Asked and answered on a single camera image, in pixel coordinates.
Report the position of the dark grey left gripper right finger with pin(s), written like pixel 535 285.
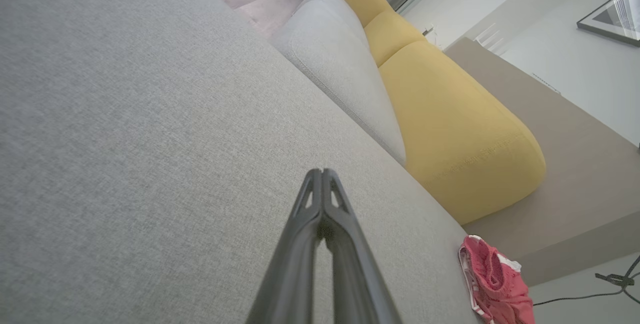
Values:
pixel 355 274

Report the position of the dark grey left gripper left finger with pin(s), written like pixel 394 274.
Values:
pixel 295 264

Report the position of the red Bulls 23 jersey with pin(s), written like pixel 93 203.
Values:
pixel 500 284

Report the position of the large yellow back cushion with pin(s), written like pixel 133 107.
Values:
pixel 460 129

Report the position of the grey sofa seat cushion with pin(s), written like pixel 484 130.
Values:
pixel 345 89
pixel 345 9

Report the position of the taupe low partition panel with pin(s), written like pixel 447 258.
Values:
pixel 575 164

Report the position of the white ribbed radiator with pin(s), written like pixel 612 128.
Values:
pixel 487 39

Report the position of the framed picture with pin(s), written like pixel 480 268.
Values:
pixel 615 14

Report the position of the white wall plug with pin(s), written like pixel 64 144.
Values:
pixel 428 31

